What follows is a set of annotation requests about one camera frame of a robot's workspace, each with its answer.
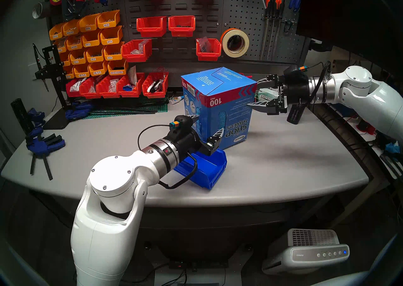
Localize blue bar clamp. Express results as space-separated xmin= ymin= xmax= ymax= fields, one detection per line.
xmin=25 ymin=128 xmax=66 ymax=180
xmin=65 ymin=100 xmax=95 ymax=120
xmin=27 ymin=108 xmax=46 ymax=133

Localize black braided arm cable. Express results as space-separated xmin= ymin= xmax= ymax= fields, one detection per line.
xmin=157 ymin=152 xmax=199 ymax=190
xmin=307 ymin=61 xmax=332 ymax=104

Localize black perforated pegboard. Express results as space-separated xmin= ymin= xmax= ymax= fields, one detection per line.
xmin=222 ymin=0 xmax=310 ymax=66
xmin=47 ymin=0 xmax=126 ymax=78

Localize grey duct tape roll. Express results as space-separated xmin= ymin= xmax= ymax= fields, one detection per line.
xmin=32 ymin=2 xmax=51 ymax=19

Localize blue plastic storage bin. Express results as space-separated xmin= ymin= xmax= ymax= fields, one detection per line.
xmin=173 ymin=149 xmax=228 ymax=191

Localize black metal stand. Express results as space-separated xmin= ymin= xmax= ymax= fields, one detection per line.
xmin=33 ymin=43 xmax=71 ymax=130

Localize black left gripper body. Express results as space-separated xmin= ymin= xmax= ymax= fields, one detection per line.
xmin=166 ymin=130 xmax=209 ymax=164

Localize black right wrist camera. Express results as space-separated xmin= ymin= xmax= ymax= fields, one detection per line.
xmin=283 ymin=65 xmax=307 ymax=81

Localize white air purifier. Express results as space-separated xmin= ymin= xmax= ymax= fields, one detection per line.
xmin=262 ymin=228 xmax=350 ymax=275

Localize green cutting mat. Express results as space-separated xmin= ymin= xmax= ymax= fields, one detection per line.
xmin=82 ymin=101 xmax=168 ymax=120

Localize red plastic parts bin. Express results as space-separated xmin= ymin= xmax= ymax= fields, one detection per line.
xmin=168 ymin=15 xmax=196 ymax=37
xmin=116 ymin=73 xmax=145 ymax=98
xmin=65 ymin=79 xmax=83 ymax=98
xmin=79 ymin=77 xmax=101 ymax=99
xmin=196 ymin=38 xmax=222 ymax=61
xmin=121 ymin=39 xmax=152 ymax=62
xmin=136 ymin=17 xmax=167 ymax=37
xmin=142 ymin=72 xmax=169 ymax=99
xmin=96 ymin=75 xmax=121 ymax=99

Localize black louvered wall panel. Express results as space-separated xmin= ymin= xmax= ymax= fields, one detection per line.
xmin=121 ymin=0 xmax=225 ymax=66

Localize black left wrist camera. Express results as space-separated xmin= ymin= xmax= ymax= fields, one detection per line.
xmin=169 ymin=116 xmax=197 ymax=135

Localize green white Kimtech wipes box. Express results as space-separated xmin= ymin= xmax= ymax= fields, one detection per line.
xmin=257 ymin=89 xmax=279 ymax=103

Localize cream masking tape roll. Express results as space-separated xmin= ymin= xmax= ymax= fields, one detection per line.
xmin=221 ymin=28 xmax=250 ymax=58

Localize blue towel stack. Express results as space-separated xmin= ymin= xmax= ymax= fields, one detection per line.
xmin=195 ymin=108 xmax=228 ymax=129

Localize black computer monitor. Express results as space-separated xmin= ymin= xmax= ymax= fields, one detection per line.
xmin=296 ymin=0 xmax=403 ymax=75

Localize metal hook rail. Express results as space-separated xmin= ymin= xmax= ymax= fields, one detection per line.
xmin=263 ymin=18 xmax=298 ymax=25

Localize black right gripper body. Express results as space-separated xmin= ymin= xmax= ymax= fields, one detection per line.
xmin=278 ymin=76 xmax=311 ymax=106

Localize black power strip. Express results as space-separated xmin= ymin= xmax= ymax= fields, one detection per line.
xmin=168 ymin=260 xmax=229 ymax=272

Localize blue shop towel box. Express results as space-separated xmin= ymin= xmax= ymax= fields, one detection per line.
xmin=181 ymin=67 xmax=257 ymax=150

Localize orange handled screwdrivers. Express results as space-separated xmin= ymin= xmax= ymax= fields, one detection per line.
xmin=271 ymin=0 xmax=284 ymax=60
xmin=260 ymin=0 xmax=272 ymax=61

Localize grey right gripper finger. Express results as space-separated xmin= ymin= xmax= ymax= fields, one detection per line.
xmin=256 ymin=75 xmax=283 ymax=85
xmin=246 ymin=97 xmax=288 ymax=115

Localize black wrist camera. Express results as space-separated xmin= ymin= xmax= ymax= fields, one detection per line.
xmin=283 ymin=65 xmax=307 ymax=81
xmin=169 ymin=116 xmax=197 ymax=135

